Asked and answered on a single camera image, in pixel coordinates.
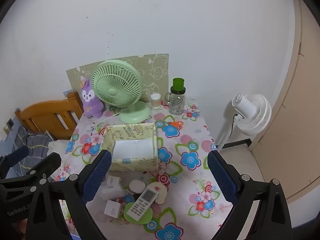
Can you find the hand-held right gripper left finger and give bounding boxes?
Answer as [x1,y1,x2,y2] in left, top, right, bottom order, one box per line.
[26,150,112,240]

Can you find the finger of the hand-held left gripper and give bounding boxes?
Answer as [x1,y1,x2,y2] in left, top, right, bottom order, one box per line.
[0,145,30,178]
[0,152,62,195]

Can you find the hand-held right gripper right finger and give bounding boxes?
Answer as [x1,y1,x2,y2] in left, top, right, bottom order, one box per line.
[207,150,293,240]

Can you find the cartoon printed fabric storage box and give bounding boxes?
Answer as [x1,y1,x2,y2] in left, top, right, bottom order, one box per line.
[102,123,159,172]

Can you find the white cube charger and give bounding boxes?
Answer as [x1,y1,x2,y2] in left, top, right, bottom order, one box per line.
[104,199,121,219]

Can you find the white remote control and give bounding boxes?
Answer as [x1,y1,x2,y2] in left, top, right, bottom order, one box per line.
[126,187,160,222]

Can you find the cream round mirror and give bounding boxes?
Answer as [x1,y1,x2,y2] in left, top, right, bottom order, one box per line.
[145,181,167,204]

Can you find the green rounded plastic lid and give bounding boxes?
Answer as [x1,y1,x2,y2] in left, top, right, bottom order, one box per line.
[124,201,153,225]

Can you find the grey plaid blanket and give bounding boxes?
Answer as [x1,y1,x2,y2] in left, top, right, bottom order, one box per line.
[0,134,54,178]

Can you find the wooden chair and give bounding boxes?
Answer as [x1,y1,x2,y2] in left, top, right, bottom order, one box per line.
[15,91,84,140]

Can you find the white standing fan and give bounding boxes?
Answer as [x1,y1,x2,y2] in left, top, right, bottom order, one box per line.
[216,94,272,152]

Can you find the purple plush toy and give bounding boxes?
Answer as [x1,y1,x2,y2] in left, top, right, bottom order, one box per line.
[80,78,104,119]

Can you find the glass mug jar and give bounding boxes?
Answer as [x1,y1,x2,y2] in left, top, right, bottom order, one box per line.
[164,86,187,116]

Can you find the green desk fan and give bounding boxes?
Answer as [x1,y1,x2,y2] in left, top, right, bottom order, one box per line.
[91,59,151,125]

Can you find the cotton swab jar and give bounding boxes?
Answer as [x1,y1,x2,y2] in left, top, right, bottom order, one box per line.
[150,93,161,110]

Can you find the green plastic cup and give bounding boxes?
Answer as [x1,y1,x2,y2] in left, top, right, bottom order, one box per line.
[172,78,185,92]

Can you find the beige wooden door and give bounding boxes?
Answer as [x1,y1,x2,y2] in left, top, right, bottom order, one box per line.
[250,0,320,203]

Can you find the green cartoon printed board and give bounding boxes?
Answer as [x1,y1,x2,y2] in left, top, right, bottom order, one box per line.
[66,53,169,105]

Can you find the black fan cable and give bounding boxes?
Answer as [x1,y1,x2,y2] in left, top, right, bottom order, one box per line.
[229,114,238,141]

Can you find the orange handled scissors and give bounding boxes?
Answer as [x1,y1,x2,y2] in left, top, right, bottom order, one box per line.
[156,121,184,130]

